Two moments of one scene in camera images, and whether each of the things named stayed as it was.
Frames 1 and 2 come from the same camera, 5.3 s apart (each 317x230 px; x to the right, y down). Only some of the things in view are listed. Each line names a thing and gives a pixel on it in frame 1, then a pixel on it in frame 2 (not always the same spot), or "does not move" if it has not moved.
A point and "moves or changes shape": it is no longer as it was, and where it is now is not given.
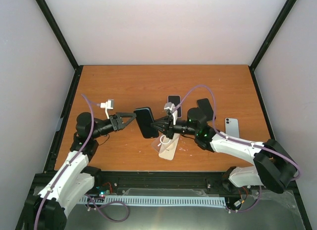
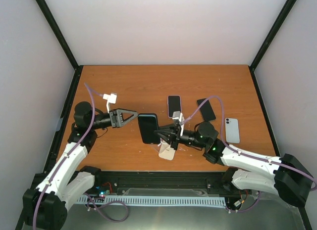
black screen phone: x=174 y=99 does not move
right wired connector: x=238 y=203 does not move
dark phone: x=144 y=117 moves or changes shape
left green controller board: x=103 y=190 does not move
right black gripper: x=167 y=126 → x=170 y=133
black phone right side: x=205 y=108 does not move
